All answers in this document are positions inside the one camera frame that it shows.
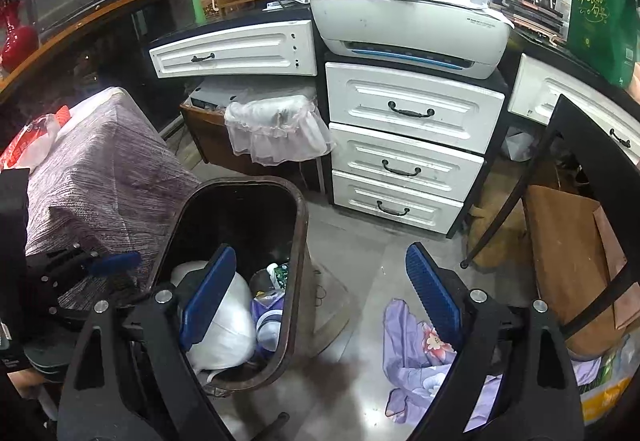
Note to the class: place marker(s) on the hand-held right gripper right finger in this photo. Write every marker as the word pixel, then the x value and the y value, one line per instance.
pixel 432 296

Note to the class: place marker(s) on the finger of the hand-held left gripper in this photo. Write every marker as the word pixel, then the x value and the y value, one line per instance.
pixel 65 298
pixel 117 262

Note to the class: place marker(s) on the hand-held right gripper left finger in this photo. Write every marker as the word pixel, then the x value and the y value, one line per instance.
pixel 210 301

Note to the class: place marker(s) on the purple plastic bag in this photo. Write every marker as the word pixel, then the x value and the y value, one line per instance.
pixel 267 305

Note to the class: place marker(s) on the brown plastic waste bin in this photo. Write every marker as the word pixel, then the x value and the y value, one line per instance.
pixel 240 221

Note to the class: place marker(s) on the red white wrapper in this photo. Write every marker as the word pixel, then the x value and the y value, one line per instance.
pixel 12 146

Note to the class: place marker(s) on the person's purple floral clothing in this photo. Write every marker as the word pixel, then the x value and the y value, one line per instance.
pixel 415 361

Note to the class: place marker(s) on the brown paper bag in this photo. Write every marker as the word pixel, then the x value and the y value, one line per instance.
pixel 565 246

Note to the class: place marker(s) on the white three-drawer cabinet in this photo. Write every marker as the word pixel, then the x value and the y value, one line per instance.
pixel 410 141

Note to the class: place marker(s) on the white cloth with yellow trim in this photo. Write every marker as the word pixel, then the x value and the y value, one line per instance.
pixel 95 106

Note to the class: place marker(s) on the white lace covered bin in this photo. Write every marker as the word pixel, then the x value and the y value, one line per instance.
pixel 280 131

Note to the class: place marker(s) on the yellow white plastic bag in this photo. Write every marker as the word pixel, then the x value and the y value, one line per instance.
pixel 605 391

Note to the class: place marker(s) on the red vase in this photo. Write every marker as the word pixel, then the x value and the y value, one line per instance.
pixel 17 46

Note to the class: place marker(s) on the black chair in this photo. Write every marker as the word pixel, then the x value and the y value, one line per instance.
pixel 590 126

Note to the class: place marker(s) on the wooden counter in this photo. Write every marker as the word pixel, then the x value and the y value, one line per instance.
pixel 80 23

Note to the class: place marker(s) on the white desk drawer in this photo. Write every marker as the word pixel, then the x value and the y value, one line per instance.
pixel 550 91
pixel 240 51

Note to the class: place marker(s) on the white printer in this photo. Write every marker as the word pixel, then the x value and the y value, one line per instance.
pixel 400 28

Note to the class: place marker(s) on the green bottle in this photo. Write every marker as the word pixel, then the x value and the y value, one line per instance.
pixel 197 1

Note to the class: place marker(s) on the brown printed box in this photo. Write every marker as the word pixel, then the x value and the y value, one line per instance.
pixel 212 1

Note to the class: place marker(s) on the stack of makeup palettes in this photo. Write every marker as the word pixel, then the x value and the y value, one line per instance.
pixel 530 16

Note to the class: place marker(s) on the white hair clipper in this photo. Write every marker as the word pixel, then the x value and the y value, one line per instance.
pixel 285 1

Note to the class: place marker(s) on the green tote bag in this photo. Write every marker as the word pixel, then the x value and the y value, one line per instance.
pixel 600 16

